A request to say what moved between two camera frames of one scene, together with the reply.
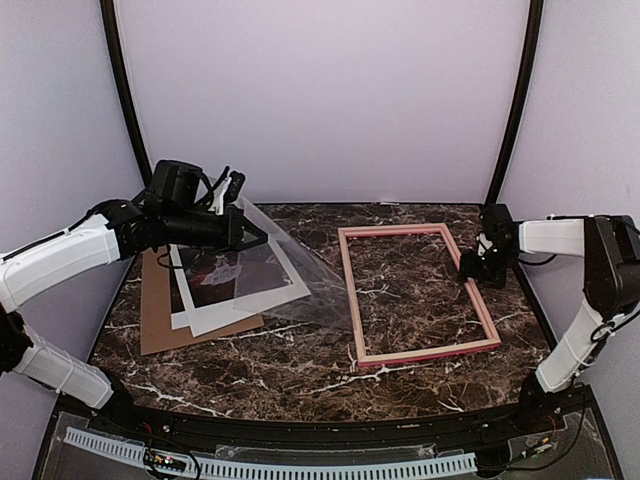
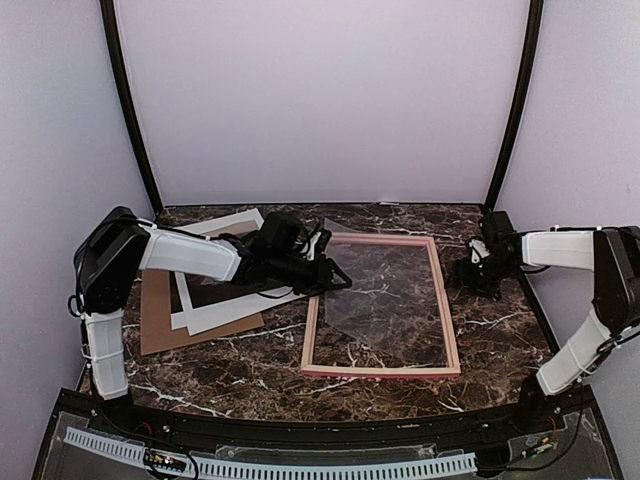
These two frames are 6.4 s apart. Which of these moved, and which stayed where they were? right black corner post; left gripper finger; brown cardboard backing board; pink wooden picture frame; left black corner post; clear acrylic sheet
Moved: clear acrylic sheet; pink wooden picture frame; left gripper finger
Stayed: brown cardboard backing board; left black corner post; right black corner post
